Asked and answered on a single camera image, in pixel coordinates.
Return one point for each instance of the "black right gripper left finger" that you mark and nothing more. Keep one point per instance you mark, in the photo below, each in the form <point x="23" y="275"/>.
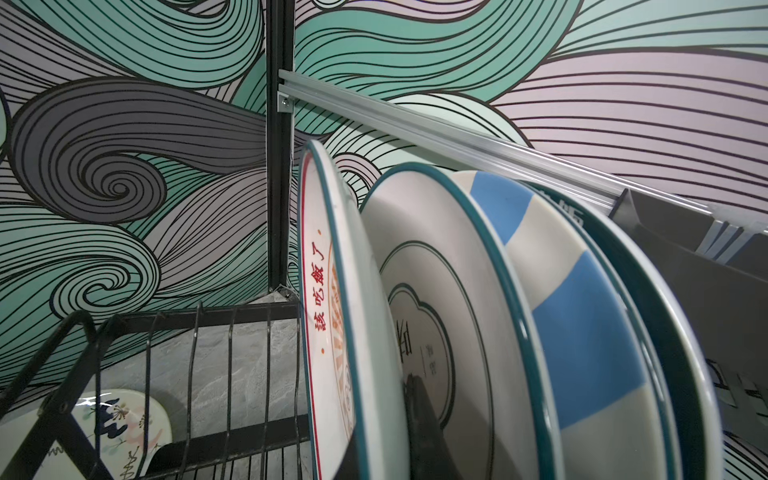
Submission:
<point x="349" y="468"/>

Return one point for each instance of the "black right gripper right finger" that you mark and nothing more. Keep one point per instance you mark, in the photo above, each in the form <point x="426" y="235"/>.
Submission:
<point x="429" y="455"/>

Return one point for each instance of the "orange sunburst plate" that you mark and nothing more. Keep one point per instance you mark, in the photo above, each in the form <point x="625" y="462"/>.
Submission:
<point x="355" y="383"/>

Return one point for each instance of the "blue white striped plate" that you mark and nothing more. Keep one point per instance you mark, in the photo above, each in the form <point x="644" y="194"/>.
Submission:
<point x="613" y="410"/>

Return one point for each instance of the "green red rimmed white plate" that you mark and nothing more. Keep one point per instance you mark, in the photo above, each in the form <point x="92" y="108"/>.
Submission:
<point x="688" y="382"/>

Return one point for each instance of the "cream floral plate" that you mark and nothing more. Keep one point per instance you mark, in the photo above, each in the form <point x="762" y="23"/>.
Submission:
<point x="121" y="420"/>

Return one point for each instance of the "black wire dish rack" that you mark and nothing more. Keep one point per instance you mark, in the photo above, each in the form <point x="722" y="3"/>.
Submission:
<point x="230" y="379"/>

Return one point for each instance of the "aluminium wall rail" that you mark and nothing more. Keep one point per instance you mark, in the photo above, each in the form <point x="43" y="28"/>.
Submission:
<point x="486" y="153"/>

